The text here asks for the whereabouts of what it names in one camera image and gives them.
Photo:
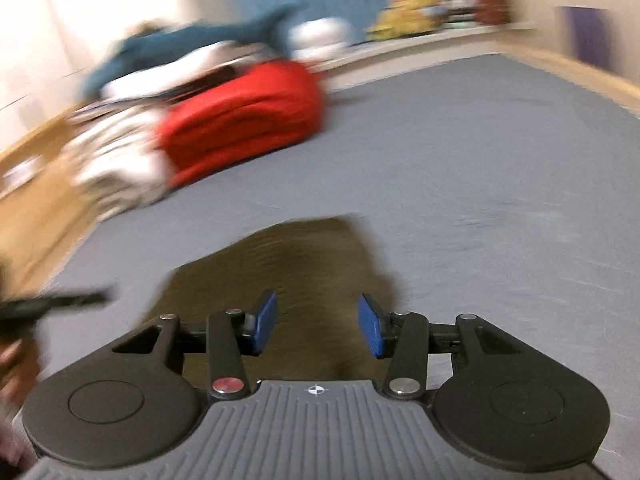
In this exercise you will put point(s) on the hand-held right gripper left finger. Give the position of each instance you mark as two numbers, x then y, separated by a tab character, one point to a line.
265	322

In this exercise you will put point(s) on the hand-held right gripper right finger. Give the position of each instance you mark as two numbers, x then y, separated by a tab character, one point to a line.
372	327

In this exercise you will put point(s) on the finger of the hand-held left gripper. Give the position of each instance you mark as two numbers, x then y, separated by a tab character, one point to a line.
70	300

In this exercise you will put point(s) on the person's left hand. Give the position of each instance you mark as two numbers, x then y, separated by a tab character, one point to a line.
17	370

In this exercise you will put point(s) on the small white object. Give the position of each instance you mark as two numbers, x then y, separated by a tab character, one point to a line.
22	172

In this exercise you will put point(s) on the cream folded garment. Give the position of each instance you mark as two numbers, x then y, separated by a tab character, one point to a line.
115	160

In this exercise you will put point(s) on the red folded garment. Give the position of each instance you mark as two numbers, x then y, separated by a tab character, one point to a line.
240	120

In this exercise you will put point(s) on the striped folded garment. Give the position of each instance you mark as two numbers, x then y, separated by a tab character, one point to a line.
150	95

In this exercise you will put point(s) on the white folded garment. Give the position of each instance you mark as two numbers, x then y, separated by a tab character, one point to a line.
175	67

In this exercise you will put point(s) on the teal garment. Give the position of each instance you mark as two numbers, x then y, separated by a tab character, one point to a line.
180	40

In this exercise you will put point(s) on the white headboard ledge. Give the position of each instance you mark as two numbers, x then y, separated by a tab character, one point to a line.
425	45

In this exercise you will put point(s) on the white round pillow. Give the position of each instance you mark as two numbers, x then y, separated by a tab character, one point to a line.
320	37

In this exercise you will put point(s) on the yellow plush toy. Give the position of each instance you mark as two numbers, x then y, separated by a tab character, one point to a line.
407	10

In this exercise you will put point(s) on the purple object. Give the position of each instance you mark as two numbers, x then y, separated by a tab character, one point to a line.
587	35

